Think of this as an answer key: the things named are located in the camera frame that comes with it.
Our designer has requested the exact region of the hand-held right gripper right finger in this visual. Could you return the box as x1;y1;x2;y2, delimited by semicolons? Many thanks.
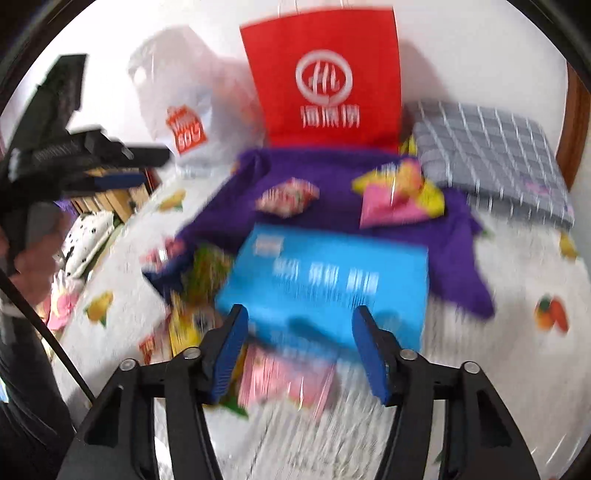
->
352;305;541;480

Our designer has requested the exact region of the white black spotted cloth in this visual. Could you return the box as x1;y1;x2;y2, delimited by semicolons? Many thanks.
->
62;211;116;278

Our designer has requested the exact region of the brown wooden headboard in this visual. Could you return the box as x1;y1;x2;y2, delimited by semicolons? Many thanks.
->
556;60;591;185

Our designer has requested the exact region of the fruit print bedsheet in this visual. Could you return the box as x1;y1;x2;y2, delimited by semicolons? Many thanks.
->
46;171;591;480

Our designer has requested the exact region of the white plastic bag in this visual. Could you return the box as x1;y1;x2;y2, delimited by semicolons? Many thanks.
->
128;25;266;178

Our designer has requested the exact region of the green yellow snack packet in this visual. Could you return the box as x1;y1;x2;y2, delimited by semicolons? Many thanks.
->
182;247;234;305

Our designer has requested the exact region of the pink patterned cloth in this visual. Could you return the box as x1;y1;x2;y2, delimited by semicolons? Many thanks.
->
41;272;86;330

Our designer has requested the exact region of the person's left forearm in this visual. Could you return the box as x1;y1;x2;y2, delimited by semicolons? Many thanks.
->
0;305;77;480

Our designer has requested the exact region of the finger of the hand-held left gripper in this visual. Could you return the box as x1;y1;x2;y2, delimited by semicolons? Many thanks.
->
60;171;145;195
99;134;171;169

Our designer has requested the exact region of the red paper bag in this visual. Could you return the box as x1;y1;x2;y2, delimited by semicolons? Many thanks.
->
239;0;402;153

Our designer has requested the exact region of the pink yellow snack packet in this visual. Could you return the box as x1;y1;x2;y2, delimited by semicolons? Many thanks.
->
353;159;446;229

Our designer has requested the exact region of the blue cardboard box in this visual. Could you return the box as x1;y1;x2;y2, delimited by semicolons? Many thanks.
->
215;224;430;365

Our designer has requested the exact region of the person's left hand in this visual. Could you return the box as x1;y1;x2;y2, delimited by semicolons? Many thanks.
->
0;217;68;320

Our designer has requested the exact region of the light wooden block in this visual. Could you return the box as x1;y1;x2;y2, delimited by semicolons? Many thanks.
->
69;171;153;222

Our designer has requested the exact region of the black cable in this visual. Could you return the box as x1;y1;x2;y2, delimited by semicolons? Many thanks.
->
0;270;97;403

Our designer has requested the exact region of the purple towel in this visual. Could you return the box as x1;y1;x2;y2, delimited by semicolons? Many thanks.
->
143;148;495;319

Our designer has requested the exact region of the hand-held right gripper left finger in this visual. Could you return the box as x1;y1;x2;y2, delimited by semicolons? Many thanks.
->
55;304;250;480

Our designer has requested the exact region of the grey checked folded cloth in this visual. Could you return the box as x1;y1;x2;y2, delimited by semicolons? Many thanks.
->
406;100;575;229

